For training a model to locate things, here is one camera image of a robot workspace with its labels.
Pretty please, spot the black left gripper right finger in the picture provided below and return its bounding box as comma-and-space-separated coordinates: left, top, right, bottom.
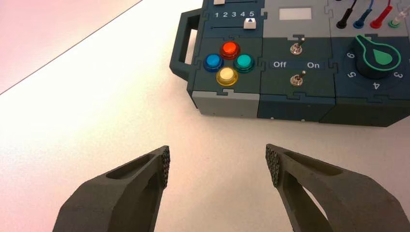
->
265, 144, 410, 232

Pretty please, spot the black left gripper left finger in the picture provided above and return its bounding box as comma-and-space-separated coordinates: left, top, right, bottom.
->
52, 145, 171, 232

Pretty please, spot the dark teal grey task box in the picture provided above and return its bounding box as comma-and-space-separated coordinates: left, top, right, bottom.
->
169, 0, 410, 128

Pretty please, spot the silver metal toggle switch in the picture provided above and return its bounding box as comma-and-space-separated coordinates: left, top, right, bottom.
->
289, 37, 306, 56
289, 71, 307, 87

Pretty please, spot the dark teal green rotary knob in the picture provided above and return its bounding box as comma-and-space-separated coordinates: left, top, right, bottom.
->
354, 34, 402, 80

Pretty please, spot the yellow round push button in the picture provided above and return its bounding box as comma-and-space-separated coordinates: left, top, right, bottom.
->
216, 67, 239, 87

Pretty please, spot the blue round push button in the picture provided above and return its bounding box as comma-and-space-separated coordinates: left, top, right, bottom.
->
203, 53, 225, 73

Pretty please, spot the green round push button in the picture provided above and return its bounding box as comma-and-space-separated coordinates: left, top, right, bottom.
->
233, 54, 256, 73

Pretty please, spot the red round push button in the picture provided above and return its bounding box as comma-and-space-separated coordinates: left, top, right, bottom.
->
220, 41, 241, 60

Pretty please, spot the green-white banana plug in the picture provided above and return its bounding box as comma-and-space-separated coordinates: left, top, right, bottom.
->
392, 6, 410, 26

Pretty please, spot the blue jumper cable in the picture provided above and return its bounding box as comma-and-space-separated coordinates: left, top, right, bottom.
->
352, 0, 375, 29

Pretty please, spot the black jumper cable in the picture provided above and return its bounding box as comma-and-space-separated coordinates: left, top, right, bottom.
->
336, 0, 358, 29

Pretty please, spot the red jumper cable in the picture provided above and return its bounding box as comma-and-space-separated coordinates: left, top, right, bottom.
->
370, 0, 394, 29

